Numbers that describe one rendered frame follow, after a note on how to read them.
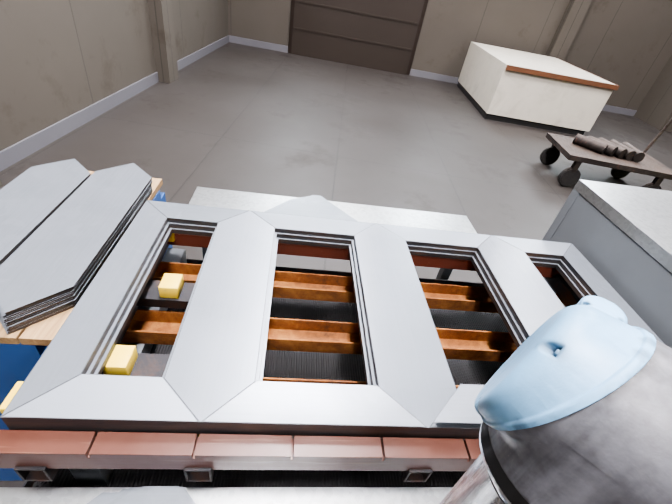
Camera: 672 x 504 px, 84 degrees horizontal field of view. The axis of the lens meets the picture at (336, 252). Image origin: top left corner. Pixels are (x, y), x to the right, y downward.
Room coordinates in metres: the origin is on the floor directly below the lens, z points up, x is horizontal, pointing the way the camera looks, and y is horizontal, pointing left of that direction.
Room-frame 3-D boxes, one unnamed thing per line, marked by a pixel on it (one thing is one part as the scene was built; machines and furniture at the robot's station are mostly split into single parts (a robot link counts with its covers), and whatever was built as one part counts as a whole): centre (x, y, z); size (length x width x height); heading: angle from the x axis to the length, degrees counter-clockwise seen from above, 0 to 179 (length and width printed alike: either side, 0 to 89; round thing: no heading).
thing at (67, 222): (0.84, 0.86, 0.82); 0.80 x 0.40 x 0.06; 10
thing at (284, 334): (0.76, -0.19, 0.70); 1.66 x 0.08 x 0.05; 100
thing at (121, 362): (0.46, 0.43, 0.79); 0.06 x 0.05 x 0.04; 10
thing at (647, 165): (4.42, -2.89, 0.54); 1.32 x 0.77 x 1.09; 94
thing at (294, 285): (0.96, -0.15, 0.70); 1.66 x 0.08 x 0.05; 100
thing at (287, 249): (1.10, -0.13, 0.79); 1.56 x 0.09 x 0.06; 100
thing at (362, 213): (1.31, 0.01, 0.74); 1.20 x 0.26 x 0.03; 100
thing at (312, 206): (1.28, 0.16, 0.77); 0.45 x 0.20 x 0.04; 100
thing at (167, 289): (0.72, 0.43, 0.79); 0.06 x 0.05 x 0.04; 10
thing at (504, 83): (7.39, -2.71, 0.40); 2.20 x 1.74 x 0.81; 4
